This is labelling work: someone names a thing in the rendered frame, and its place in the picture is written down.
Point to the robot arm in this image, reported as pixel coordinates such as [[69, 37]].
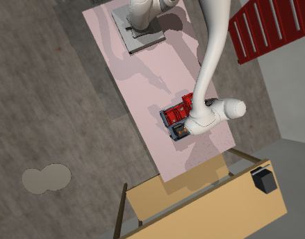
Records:
[[203, 117]]

